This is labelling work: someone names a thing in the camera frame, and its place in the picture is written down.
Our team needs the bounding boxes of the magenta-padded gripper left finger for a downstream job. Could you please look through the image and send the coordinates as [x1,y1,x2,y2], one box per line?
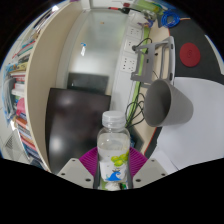
[56,146,101,190]

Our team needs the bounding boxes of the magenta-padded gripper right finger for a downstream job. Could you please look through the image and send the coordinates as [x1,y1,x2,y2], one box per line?
[126,146,169,190]

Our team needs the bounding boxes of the clear plastic water bottle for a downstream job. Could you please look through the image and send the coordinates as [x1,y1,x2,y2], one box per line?
[96,110,132,192]

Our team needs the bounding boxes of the black computer monitor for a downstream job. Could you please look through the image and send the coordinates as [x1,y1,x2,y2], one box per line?
[44,87,113,174]

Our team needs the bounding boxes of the white paper sheet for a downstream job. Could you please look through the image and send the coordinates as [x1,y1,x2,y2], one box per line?
[156,76,224,171]

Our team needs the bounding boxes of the grey cup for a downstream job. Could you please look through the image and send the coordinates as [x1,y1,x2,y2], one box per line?
[143,78,195,128]

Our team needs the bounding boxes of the wooden shelf with books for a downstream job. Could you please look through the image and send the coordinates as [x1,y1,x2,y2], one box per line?
[0,0,84,173]

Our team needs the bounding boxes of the grey metal laptop stand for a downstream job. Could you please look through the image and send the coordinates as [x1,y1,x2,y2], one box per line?
[130,35,176,88]

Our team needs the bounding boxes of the flat round red coaster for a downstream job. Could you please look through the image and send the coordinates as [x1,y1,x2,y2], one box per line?
[179,42,202,68]

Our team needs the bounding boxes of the black desk mat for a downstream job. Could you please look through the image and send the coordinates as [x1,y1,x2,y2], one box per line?
[166,18,224,86]

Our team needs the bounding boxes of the black cables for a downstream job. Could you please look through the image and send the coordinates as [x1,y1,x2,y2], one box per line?
[124,93,148,129]

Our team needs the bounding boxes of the white wall socket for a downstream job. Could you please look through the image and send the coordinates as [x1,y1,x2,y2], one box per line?
[128,24,144,39]
[119,54,138,73]
[123,39,139,54]

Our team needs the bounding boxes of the coiled blue cable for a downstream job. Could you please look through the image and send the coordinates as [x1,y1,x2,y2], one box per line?
[160,9,183,29]

